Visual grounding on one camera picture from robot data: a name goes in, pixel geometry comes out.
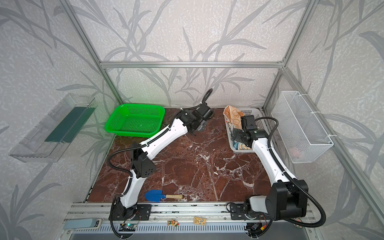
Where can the grey flat device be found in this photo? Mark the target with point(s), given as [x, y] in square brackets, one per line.
[82, 224]

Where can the white plastic basket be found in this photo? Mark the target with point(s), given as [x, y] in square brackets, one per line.
[262, 133]

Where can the green led circuit board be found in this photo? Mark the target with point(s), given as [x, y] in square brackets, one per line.
[128, 227]

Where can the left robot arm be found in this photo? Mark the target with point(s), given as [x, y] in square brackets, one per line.
[189, 120]

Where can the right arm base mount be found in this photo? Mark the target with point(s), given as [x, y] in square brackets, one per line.
[244, 212]

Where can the small yellow circuit board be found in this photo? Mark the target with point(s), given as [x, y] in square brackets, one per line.
[200, 221]

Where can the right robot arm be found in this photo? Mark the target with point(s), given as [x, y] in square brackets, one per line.
[288, 197]

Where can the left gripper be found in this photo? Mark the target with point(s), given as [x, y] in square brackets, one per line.
[199, 125]

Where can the right controller board with wires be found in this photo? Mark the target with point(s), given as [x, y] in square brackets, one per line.
[255, 229]

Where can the white wire wall basket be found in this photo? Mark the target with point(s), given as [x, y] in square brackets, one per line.
[300, 127]

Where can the green plastic basket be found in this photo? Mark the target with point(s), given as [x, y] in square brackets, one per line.
[135, 120]

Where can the orange patterned towel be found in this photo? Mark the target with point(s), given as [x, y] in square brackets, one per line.
[233, 116]

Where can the small orange green trinket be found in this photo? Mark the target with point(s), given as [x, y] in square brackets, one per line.
[173, 223]

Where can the pink object in wire basket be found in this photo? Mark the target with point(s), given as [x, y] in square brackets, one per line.
[295, 153]

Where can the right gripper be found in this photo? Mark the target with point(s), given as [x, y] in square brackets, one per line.
[237, 137]

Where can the blue patterned towel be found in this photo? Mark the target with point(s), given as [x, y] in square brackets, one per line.
[240, 146]

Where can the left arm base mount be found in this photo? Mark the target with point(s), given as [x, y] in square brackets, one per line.
[139, 212]

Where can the blue trowel wooden handle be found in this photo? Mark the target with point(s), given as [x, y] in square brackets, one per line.
[158, 196]

